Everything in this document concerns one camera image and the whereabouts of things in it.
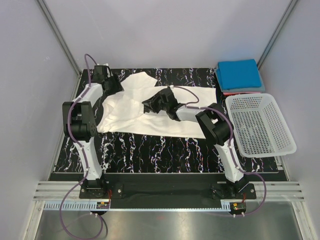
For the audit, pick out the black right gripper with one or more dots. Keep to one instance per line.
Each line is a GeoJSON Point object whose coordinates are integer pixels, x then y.
{"type": "Point", "coordinates": [150, 104]}

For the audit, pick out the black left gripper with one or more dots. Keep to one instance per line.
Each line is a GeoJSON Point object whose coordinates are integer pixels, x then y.
{"type": "Point", "coordinates": [117, 87]}

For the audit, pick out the white t-shirt with print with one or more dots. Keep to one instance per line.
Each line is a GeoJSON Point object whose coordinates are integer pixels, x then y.
{"type": "Point", "coordinates": [124, 112]}

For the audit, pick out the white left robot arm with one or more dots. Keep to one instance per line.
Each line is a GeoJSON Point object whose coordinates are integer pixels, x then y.
{"type": "Point", "coordinates": [80, 126]}

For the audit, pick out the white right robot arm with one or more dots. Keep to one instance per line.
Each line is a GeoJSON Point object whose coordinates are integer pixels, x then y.
{"type": "Point", "coordinates": [214, 124]}

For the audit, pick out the folded pink t-shirt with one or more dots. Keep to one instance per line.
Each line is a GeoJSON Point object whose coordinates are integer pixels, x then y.
{"type": "Point", "coordinates": [240, 93]}

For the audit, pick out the folded blue t-shirt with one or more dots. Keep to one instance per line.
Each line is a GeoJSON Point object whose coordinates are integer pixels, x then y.
{"type": "Point", "coordinates": [238, 74]}

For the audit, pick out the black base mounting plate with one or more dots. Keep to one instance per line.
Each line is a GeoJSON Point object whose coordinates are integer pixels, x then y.
{"type": "Point", "coordinates": [181, 189]}

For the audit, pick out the white plastic laundry basket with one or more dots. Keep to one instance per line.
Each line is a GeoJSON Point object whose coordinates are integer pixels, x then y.
{"type": "Point", "coordinates": [260, 129]}

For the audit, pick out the left aluminium corner post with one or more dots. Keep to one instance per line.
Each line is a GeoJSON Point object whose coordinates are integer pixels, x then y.
{"type": "Point", "coordinates": [58, 35]}

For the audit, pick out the aluminium corner post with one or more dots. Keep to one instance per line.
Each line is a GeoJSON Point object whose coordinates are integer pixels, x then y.
{"type": "Point", "coordinates": [58, 35]}
{"type": "Point", "coordinates": [278, 30]}

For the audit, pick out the aluminium frame rail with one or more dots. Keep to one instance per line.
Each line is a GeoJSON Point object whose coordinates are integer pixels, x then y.
{"type": "Point", "coordinates": [275, 190]}

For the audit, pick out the white slotted cable duct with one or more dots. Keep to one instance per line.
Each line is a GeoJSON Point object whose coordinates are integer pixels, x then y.
{"type": "Point", "coordinates": [100, 206]}

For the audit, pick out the right aluminium corner post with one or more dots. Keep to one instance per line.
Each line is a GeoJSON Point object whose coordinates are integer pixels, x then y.
{"type": "Point", "coordinates": [278, 30]}

